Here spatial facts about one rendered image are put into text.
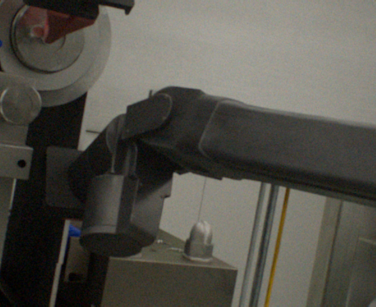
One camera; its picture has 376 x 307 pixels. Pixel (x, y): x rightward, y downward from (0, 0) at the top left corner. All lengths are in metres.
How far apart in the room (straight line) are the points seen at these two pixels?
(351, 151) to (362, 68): 0.90
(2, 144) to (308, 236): 3.56
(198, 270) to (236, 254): 3.17
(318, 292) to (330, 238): 0.11
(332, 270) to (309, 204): 2.58
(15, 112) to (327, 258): 1.02
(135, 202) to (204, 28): 0.64
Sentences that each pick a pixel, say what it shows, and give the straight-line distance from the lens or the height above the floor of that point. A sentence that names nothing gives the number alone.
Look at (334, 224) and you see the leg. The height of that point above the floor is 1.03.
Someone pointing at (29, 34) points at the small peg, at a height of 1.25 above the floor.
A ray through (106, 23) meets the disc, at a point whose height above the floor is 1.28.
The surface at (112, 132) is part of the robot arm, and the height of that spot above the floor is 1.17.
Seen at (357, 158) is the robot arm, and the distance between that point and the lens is 0.61.
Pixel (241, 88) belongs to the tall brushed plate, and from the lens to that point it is 1.38.
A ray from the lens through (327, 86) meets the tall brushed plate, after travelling 1.47.
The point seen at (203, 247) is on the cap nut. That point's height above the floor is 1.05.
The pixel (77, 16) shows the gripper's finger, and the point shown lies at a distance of 0.80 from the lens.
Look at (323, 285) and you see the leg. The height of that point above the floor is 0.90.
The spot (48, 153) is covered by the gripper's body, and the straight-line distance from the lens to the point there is 0.88.
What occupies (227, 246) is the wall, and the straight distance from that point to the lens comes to 4.12.
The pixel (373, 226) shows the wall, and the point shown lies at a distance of 4.56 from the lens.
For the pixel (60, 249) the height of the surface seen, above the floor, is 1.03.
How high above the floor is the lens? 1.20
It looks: 3 degrees down
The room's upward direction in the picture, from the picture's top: 10 degrees clockwise
